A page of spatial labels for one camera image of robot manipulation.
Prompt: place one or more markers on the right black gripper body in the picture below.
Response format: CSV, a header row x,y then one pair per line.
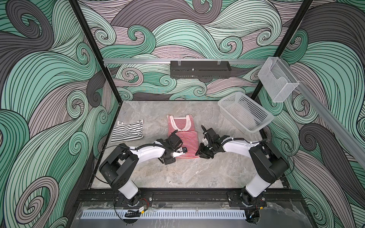
x,y
206,151

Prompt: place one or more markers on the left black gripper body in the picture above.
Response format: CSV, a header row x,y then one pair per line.
x,y
170,160

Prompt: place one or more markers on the red white striped tank top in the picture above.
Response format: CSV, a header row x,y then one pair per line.
x,y
186,131

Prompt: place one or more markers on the black white striped tank top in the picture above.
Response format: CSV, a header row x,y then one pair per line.
x,y
123,132

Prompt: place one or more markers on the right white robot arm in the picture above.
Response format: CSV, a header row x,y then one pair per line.
x,y
267,159

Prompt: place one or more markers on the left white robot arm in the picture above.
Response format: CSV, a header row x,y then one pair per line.
x,y
119,166

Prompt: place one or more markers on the white plastic laundry basket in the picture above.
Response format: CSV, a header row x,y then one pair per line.
x,y
244,113

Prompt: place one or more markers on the black perforated wall tray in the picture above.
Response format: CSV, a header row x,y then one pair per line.
x,y
200,69

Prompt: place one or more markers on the clear plastic wall bin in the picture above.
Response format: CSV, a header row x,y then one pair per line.
x,y
278,79

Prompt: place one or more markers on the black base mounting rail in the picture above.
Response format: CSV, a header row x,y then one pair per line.
x,y
234,197

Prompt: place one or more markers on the white slotted cable duct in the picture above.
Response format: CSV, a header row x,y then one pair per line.
x,y
167,214

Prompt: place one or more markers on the aluminium wall rail right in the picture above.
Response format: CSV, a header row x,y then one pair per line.
x,y
328,99

